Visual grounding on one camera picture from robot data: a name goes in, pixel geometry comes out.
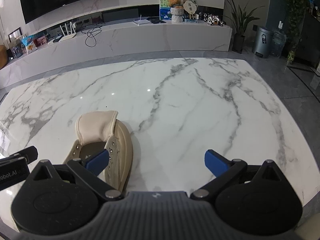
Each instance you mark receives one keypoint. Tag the teddy bear plush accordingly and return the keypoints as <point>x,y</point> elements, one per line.
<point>174,3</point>

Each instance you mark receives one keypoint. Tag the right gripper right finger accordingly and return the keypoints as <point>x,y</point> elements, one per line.
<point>226,172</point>

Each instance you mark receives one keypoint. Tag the water bottle jug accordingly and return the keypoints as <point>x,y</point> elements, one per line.
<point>278,43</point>

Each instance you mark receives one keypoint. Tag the snack bags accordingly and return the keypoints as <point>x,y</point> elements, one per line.
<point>27,44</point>

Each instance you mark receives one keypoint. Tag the beige canvas shoe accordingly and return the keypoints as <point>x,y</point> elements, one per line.
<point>101,130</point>

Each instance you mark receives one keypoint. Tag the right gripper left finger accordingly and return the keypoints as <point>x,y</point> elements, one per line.
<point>86,173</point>

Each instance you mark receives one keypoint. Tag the potted green plant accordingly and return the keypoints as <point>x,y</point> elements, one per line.
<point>240,19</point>

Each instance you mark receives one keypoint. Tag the cow pattern toys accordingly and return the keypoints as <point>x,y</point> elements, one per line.
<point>211,19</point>

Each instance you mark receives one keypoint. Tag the grey pedal trash bin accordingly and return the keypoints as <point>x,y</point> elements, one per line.
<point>262,43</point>

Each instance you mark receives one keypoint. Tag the white wifi router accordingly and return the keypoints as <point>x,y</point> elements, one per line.
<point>67,32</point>

